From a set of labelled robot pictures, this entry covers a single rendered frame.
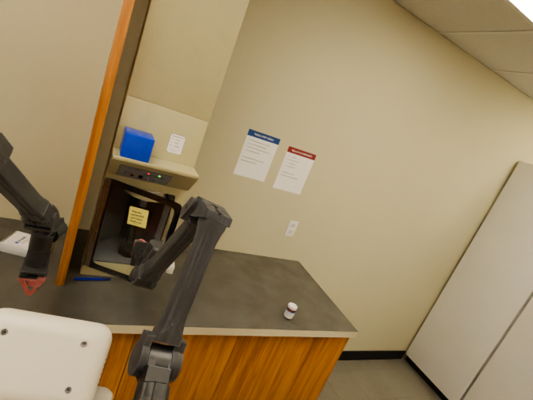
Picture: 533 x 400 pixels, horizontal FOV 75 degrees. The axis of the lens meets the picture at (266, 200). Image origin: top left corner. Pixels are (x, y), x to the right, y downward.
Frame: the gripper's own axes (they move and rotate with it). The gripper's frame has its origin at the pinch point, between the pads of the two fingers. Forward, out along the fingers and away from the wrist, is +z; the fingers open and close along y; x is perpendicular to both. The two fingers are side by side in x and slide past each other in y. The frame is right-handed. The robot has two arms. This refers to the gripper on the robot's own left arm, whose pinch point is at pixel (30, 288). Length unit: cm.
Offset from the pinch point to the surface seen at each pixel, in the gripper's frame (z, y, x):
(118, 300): 15.6, 17.5, -29.4
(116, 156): -41.1, 21.9, -15.2
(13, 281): 15.7, 24.7, 7.2
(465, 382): 78, 18, -325
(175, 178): -37, 25, -38
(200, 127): -58, 33, -43
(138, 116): -55, 33, -20
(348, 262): 11, 77, -198
